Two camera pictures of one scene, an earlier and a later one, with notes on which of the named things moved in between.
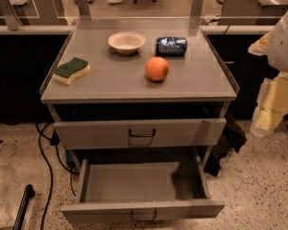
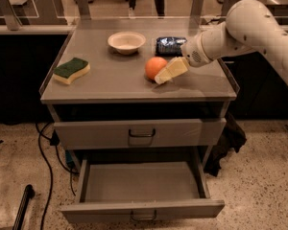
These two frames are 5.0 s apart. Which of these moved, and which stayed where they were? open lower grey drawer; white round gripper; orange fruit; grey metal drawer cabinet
Moved: white round gripper
Stayed: grey metal drawer cabinet; open lower grey drawer; orange fruit
